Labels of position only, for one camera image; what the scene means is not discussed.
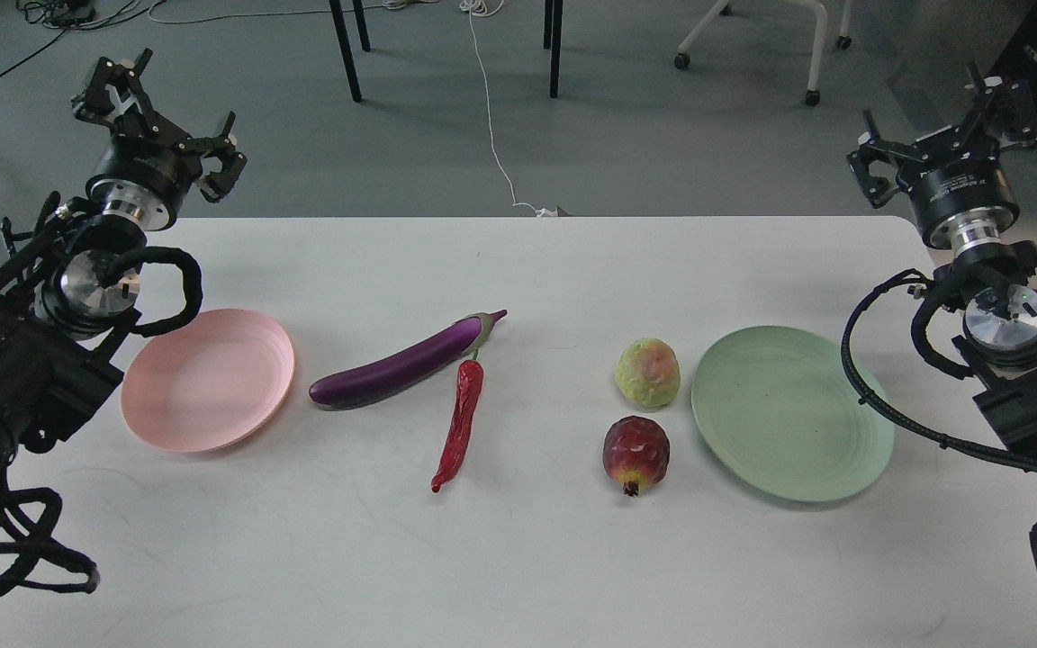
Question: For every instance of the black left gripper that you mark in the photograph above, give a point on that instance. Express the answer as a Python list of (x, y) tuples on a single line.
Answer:
[(138, 176)]

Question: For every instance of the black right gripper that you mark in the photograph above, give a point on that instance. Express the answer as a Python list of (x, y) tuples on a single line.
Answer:
[(953, 172)]

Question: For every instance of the purple eggplant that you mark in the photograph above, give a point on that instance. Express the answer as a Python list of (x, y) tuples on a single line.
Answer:
[(370, 383)]

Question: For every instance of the green-yellow guava fruit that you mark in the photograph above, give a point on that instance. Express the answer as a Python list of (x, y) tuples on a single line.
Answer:
[(648, 373)]

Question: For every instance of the red chili pepper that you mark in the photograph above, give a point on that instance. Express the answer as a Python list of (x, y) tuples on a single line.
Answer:
[(470, 377)]

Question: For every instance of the red pomegranate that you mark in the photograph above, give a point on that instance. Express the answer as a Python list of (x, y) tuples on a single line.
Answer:
[(635, 454)]

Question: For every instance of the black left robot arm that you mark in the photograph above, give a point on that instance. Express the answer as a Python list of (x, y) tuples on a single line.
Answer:
[(78, 284)]

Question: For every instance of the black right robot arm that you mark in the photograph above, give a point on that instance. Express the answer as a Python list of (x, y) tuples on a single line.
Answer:
[(977, 315)]

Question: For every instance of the pink plate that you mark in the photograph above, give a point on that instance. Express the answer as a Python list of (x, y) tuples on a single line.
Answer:
[(210, 384)]

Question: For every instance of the white rolling chair base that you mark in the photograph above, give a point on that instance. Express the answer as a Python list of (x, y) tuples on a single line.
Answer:
[(802, 32)]

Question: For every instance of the green plate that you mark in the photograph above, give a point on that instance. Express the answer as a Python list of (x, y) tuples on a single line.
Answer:
[(775, 407)]

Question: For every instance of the black table leg pair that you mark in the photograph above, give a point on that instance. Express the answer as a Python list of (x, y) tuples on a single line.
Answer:
[(553, 41)]

